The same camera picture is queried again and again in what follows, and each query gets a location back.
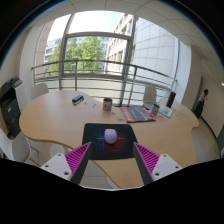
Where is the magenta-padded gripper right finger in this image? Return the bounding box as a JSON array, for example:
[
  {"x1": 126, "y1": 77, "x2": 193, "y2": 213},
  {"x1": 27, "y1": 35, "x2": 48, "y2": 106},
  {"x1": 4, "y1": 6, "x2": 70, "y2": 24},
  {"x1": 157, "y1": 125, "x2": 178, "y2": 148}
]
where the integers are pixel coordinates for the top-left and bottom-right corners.
[{"x1": 132, "y1": 142, "x2": 184, "y2": 186}]

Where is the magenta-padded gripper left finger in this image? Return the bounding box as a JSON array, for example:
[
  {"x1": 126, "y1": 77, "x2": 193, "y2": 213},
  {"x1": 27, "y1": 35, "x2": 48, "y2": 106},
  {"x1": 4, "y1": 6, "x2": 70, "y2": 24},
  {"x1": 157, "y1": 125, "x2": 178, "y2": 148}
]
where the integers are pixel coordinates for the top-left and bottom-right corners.
[{"x1": 39, "y1": 142, "x2": 93, "y2": 186}]

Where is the pink and lilac computer mouse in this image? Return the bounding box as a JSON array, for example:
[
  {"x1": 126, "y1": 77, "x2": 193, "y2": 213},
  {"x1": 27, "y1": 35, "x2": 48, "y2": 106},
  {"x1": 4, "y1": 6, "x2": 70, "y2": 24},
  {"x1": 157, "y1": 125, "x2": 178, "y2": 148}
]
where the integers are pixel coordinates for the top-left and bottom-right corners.
[{"x1": 103, "y1": 128, "x2": 118, "y2": 145}]

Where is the black mouse pad, red-blue print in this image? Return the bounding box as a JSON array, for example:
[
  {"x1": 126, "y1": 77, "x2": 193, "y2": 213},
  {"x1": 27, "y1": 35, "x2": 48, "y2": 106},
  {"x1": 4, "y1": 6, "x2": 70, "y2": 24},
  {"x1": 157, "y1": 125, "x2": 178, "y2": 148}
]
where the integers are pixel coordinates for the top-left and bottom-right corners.
[{"x1": 81, "y1": 122, "x2": 139, "y2": 161}]

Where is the white chair with wooden legs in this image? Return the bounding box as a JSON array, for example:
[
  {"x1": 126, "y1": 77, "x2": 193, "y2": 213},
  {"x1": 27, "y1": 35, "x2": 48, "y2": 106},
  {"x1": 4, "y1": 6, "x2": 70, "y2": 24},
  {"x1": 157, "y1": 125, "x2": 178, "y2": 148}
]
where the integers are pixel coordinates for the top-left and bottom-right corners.
[{"x1": 0, "y1": 128, "x2": 42, "y2": 164}]

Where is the white and blue booklet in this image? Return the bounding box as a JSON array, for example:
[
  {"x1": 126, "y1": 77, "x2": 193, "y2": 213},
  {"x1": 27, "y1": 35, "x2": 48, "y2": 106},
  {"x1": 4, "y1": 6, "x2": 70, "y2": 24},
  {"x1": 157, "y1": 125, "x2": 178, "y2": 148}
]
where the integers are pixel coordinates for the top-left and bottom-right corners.
[{"x1": 157, "y1": 104, "x2": 175, "y2": 118}]

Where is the small printed cup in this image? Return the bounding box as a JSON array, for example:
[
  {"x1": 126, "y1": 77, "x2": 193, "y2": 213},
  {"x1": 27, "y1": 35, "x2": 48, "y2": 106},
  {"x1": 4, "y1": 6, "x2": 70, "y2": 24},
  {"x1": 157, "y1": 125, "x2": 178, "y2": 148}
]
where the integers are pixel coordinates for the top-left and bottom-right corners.
[{"x1": 150, "y1": 102, "x2": 161, "y2": 117}]

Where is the red and black magazine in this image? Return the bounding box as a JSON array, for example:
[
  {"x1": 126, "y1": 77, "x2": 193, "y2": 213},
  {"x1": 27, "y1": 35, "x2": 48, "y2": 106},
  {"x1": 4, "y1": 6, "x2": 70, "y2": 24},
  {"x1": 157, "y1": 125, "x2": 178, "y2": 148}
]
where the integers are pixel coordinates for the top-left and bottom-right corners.
[{"x1": 119, "y1": 105, "x2": 157, "y2": 124}]

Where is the tall black speaker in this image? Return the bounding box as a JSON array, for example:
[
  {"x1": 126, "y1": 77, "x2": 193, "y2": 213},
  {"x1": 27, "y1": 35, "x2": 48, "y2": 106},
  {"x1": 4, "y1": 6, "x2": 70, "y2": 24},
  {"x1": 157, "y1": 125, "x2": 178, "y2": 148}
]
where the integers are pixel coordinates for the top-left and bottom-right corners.
[{"x1": 166, "y1": 91, "x2": 177, "y2": 109}]

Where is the black and blue stapler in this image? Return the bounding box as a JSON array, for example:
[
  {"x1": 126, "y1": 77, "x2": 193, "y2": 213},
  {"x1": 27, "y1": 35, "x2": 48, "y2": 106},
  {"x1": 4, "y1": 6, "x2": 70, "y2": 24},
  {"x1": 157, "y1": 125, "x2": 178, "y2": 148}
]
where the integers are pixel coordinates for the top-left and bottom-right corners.
[{"x1": 71, "y1": 94, "x2": 85, "y2": 106}]

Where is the person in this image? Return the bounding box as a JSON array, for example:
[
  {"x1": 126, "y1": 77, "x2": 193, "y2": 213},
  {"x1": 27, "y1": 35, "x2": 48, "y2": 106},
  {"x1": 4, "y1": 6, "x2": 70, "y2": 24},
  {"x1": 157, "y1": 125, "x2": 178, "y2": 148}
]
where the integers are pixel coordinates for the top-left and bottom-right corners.
[{"x1": 194, "y1": 88, "x2": 210, "y2": 119}]

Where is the black and white printer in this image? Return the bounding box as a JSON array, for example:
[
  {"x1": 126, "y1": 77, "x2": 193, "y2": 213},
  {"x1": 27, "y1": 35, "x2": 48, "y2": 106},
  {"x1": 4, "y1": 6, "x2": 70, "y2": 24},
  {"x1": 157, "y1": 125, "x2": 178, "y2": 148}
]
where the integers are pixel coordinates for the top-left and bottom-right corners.
[{"x1": 0, "y1": 76, "x2": 24, "y2": 138}]

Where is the printed mug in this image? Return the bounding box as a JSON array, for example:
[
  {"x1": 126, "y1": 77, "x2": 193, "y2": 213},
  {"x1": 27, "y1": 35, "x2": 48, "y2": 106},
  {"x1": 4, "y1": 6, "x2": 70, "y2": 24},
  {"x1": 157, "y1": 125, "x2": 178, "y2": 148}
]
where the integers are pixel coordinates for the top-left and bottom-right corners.
[{"x1": 102, "y1": 97, "x2": 113, "y2": 112}]

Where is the grey metal railing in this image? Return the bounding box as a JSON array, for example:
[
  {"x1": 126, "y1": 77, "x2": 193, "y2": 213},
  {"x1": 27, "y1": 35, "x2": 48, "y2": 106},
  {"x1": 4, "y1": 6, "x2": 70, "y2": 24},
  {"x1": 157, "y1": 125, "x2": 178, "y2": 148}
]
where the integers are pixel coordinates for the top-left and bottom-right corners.
[{"x1": 30, "y1": 59, "x2": 178, "y2": 98}]

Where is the white table pedestal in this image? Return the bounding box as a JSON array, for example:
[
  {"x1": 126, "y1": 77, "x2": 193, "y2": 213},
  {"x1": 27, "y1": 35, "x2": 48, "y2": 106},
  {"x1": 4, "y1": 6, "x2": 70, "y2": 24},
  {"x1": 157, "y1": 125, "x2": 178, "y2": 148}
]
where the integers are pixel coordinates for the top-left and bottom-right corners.
[{"x1": 49, "y1": 143, "x2": 68, "y2": 158}]

